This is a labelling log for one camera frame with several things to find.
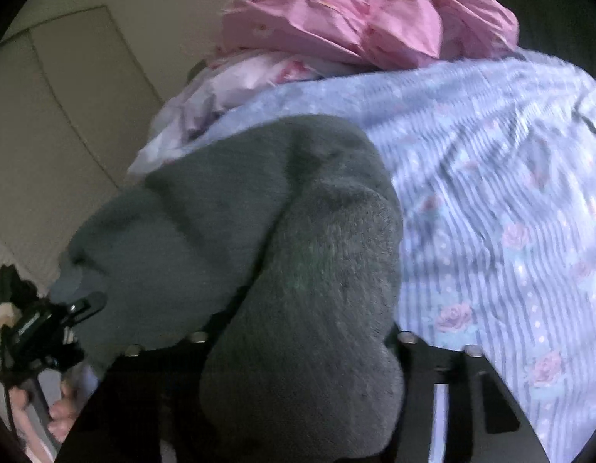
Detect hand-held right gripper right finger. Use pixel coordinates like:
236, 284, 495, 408
389, 329, 550, 463

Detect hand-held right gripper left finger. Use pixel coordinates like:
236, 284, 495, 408
54, 318, 236, 463

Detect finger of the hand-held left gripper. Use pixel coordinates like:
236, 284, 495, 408
62, 291, 107, 331

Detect grey fleece pants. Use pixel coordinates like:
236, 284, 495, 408
50, 115, 409, 463

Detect person's left hand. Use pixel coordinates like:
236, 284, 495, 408
16, 376, 89, 447

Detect white wardrobe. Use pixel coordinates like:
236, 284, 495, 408
0, 5, 165, 281

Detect blue floral striped bed sheet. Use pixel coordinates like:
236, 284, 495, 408
182, 51, 596, 463

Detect white floral duvet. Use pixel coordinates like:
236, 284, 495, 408
127, 51, 328, 177

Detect pink crumpled cloth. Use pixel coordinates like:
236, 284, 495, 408
216, 0, 520, 71

